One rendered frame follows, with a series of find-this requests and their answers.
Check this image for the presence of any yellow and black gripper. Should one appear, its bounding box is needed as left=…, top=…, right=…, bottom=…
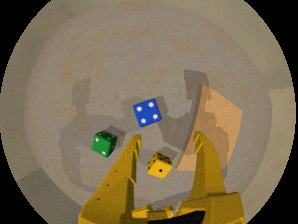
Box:
left=78, top=131, right=245, bottom=224

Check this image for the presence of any green die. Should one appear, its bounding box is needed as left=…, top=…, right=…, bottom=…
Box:
left=92, top=131, right=117, bottom=158

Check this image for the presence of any tan mat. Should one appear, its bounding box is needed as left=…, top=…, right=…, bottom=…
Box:
left=176, top=84, right=242, bottom=171

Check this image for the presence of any yellow die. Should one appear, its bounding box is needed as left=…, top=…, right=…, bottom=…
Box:
left=147, top=152, right=173, bottom=178

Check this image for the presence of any blue die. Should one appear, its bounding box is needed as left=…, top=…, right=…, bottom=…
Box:
left=133, top=98, right=162, bottom=127

